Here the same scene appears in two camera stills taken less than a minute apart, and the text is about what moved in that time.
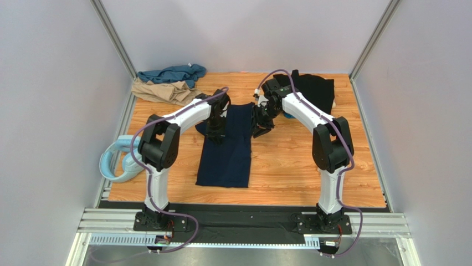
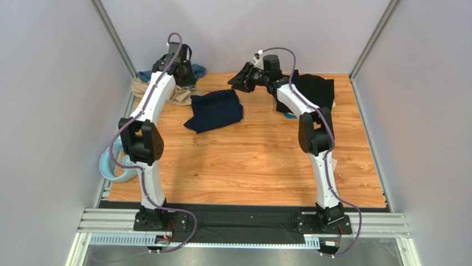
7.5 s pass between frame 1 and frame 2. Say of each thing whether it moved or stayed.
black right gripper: moved
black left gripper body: moved
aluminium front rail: stayed
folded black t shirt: stayed
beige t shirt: stayed
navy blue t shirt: moved
